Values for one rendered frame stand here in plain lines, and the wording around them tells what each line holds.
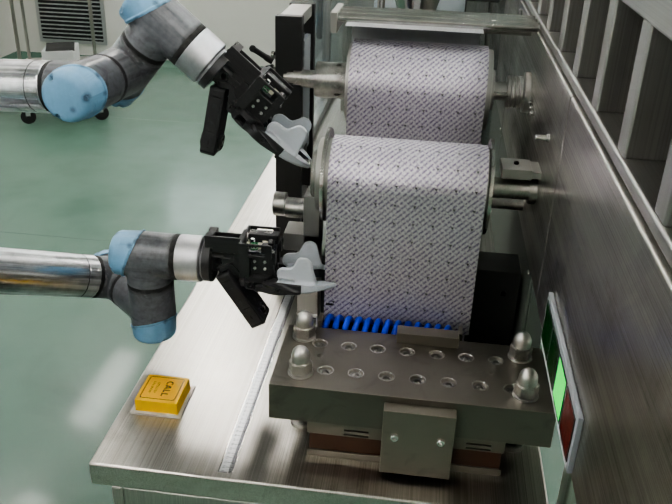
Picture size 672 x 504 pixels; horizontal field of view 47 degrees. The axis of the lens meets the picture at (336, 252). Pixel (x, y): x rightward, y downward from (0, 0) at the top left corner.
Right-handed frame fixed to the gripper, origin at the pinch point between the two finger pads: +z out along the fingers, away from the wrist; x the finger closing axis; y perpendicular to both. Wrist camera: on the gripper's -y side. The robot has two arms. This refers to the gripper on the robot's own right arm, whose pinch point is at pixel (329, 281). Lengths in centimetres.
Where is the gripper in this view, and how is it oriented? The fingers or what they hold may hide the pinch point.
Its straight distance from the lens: 124.6
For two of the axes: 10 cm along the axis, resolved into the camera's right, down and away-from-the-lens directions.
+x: 1.3, -4.5, 8.9
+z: 9.9, 0.8, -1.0
